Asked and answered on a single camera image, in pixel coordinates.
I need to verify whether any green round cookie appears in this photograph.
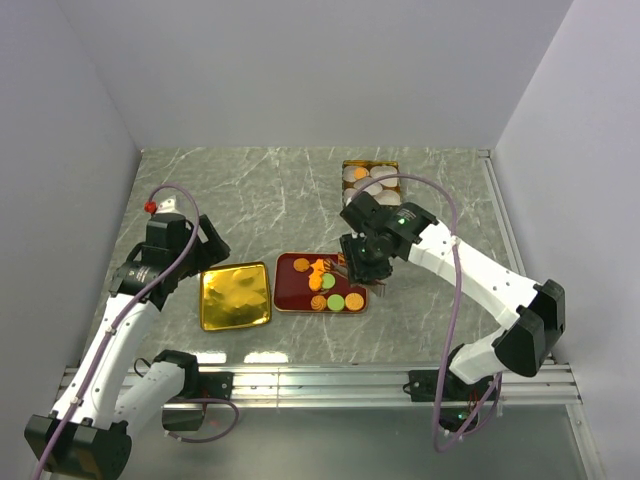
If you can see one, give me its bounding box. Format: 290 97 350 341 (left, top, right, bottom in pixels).
326 294 345 312
321 273 336 290

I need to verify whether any upper green round cookie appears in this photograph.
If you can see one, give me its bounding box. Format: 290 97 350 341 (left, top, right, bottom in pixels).
321 273 336 290

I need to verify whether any aluminium mounting rail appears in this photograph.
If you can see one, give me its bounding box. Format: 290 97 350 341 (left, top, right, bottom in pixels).
53 363 584 409

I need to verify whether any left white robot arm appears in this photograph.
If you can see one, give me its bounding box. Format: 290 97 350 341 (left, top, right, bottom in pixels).
24 198 230 479

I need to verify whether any orange flower cookie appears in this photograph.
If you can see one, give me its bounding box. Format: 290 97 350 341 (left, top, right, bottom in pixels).
308 258 326 291

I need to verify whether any lower green round cookie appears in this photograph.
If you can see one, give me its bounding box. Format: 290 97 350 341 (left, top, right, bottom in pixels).
326 294 345 312

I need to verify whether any brown round cookie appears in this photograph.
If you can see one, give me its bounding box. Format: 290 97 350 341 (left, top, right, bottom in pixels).
293 258 310 272

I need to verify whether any green cookie tin box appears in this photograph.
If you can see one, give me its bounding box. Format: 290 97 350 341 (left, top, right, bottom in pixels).
342 160 402 206

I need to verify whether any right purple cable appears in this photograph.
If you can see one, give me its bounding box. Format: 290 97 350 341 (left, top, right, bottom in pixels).
344 174 504 452

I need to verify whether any orange waffle round cookie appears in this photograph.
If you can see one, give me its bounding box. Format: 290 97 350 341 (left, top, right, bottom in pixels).
344 292 365 312

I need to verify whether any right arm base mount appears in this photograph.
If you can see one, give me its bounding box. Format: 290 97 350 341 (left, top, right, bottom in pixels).
402 370 495 402

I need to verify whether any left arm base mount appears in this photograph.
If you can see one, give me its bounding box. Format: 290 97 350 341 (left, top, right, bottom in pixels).
194 371 234 400

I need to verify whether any gold tin lid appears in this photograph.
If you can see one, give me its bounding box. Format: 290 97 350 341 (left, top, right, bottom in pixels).
199 262 272 332

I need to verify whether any orange swirl cookie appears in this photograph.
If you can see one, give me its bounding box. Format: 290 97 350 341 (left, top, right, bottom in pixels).
310 295 327 311

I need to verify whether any white paper cup liner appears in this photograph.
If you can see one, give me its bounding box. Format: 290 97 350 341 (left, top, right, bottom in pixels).
354 179 383 196
343 165 365 184
370 165 398 178
343 189 359 205
375 189 401 206

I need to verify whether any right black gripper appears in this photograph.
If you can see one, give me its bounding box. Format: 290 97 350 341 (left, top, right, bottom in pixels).
339 232 393 289

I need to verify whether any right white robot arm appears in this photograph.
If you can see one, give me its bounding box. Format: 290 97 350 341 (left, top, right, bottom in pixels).
340 193 566 399

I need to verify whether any red rectangular tray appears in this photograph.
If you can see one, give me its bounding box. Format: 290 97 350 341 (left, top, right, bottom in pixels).
273 252 369 314

